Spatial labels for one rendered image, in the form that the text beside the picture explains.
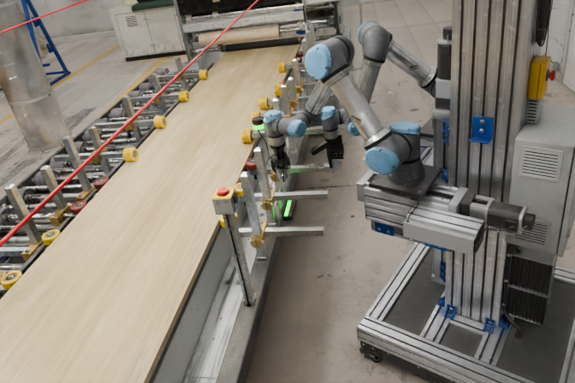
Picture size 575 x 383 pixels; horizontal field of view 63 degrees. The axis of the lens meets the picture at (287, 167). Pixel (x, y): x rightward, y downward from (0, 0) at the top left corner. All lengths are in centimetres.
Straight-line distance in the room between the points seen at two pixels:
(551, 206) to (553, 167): 16
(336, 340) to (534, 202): 130
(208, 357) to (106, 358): 42
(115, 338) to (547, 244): 159
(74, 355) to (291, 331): 135
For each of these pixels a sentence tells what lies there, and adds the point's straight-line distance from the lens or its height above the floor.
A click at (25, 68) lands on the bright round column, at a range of 587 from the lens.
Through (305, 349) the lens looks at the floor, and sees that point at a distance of 268.
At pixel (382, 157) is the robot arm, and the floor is 123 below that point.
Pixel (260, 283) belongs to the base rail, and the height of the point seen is 70.
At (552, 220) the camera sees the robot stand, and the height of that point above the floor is 92.
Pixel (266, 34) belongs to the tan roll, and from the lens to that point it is 461.
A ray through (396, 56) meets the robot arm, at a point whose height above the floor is 139.
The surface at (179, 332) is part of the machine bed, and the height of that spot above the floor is 78.
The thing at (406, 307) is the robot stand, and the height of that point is 21.
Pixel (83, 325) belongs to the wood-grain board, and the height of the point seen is 90.
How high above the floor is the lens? 205
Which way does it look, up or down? 29 degrees down
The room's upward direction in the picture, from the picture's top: 9 degrees counter-clockwise
